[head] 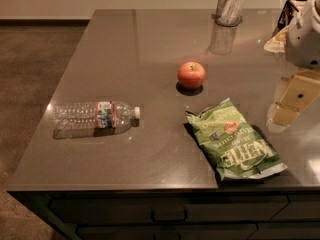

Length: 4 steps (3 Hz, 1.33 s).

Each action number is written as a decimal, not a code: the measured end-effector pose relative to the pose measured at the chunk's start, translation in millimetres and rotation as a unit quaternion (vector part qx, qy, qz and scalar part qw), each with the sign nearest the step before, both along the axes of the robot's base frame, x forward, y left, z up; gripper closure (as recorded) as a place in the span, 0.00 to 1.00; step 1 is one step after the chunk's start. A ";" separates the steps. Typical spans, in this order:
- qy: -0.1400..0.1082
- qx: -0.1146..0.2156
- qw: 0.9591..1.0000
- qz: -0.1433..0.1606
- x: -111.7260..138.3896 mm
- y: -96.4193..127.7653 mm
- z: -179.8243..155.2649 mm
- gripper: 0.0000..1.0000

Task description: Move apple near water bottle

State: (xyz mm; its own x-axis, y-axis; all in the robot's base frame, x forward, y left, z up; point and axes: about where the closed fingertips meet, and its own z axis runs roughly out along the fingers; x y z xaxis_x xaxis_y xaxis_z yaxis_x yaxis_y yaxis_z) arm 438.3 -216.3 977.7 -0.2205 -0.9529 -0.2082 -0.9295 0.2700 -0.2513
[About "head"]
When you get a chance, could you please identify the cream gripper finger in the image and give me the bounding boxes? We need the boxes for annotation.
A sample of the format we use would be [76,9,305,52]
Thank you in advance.
[270,104,299,126]

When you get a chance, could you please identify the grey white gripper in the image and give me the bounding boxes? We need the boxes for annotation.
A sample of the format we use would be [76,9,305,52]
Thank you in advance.
[280,0,320,112]

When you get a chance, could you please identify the red apple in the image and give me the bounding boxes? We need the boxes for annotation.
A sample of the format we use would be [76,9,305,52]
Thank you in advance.
[177,62,206,90]

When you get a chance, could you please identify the clear plastic water bottle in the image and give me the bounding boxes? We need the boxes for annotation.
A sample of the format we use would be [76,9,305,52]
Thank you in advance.
[53,101,141,130]

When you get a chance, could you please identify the snack packet by basket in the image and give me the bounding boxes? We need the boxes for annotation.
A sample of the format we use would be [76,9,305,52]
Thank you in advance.
[264,27,288,53]

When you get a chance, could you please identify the green chip bag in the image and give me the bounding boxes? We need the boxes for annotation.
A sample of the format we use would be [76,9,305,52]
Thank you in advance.
[185,98,287,180]

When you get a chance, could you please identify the dark right drawer front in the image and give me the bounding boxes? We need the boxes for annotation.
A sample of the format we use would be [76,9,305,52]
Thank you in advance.
[273,194,320,221]

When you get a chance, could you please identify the dark drawer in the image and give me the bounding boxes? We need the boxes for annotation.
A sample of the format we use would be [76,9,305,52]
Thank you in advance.
[77,224,257,240]
[50,195,288,225]
[273,194,320,221]

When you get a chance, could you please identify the metal cylindrical cup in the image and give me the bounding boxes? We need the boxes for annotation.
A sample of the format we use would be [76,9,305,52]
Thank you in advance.
[215,0,245,27]

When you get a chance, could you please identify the dark upper drawer front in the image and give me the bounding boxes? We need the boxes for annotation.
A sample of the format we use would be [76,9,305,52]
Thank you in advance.
[50,195,288,225]

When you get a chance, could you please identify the dark lower drawer front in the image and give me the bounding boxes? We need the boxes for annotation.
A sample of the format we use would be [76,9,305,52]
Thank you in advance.
[77,224,257,240]

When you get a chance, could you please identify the black wire basket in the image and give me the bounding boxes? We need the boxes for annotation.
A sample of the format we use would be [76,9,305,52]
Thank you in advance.
[277,0,306,29]

